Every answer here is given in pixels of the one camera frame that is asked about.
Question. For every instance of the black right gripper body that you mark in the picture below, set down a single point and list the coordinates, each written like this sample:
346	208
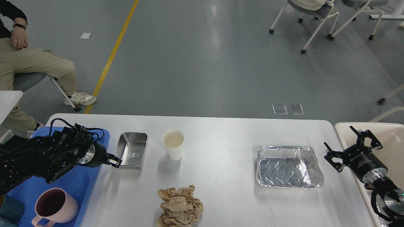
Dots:
364	164

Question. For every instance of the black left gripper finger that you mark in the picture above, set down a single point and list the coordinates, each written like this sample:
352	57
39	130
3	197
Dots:
114	162
111	157

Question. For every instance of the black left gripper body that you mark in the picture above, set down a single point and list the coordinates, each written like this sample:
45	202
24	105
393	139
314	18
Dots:
95	156

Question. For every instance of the stainless steel rectangular container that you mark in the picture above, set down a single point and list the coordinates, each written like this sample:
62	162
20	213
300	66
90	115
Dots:
131	148

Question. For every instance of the pink plastic mug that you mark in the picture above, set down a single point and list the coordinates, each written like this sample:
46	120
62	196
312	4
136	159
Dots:
54	206

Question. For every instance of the brown paper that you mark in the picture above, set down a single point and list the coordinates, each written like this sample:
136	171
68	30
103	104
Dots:
180	207

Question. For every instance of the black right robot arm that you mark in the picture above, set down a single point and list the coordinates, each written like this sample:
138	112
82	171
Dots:
386	198

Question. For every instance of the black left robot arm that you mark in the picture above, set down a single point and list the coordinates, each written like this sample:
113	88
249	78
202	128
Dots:
51	156

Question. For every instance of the beige plastic bin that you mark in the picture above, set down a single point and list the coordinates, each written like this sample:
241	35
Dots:
391	137

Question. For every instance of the blue plastic tray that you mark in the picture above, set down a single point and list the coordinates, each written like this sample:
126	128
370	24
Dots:
78	183

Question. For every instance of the aluminium foil tray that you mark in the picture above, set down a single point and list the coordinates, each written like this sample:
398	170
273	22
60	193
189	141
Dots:
288	166

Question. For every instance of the white paper cup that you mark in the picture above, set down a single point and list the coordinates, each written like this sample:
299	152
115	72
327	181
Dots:
173	141

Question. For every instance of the right floor socket plate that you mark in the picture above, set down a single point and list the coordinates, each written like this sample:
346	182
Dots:
296	109

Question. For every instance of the floor socket plate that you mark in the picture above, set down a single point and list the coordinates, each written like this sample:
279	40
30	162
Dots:
279	109
296	109

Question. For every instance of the left floor socket plate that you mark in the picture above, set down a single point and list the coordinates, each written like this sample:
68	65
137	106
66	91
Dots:
279	109

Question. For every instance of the teal object at corner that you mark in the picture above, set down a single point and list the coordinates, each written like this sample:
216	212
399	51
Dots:
11	211

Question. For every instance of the white side table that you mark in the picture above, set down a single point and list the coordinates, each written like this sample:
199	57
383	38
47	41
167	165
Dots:
8	99

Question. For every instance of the grey chair at left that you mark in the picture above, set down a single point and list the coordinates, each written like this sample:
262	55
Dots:
24	81

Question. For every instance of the person in khaki trousers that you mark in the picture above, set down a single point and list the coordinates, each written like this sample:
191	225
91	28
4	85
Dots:
17	56

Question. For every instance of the white office chair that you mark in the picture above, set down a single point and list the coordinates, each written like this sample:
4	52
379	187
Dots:
362	6
322	9

